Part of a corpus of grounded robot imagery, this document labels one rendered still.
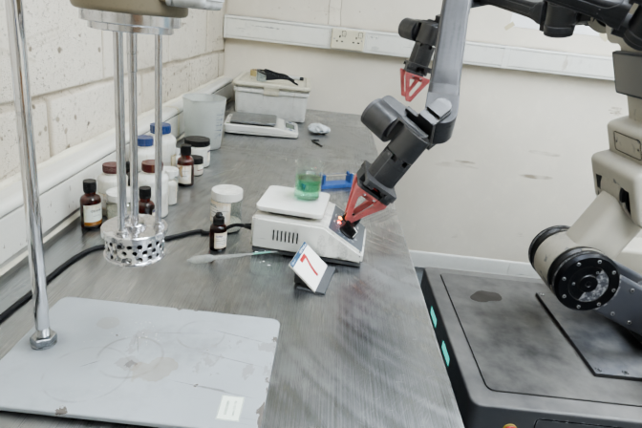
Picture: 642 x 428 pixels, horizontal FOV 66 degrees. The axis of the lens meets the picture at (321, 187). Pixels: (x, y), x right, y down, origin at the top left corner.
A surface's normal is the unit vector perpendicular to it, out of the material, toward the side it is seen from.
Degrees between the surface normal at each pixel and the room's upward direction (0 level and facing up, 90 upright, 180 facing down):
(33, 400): 0
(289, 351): 0
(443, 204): 90
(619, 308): 90
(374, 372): 0
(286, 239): 90
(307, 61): 90
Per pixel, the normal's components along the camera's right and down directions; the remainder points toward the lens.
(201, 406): 0.11, -0.94
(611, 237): -0.03, 0.32
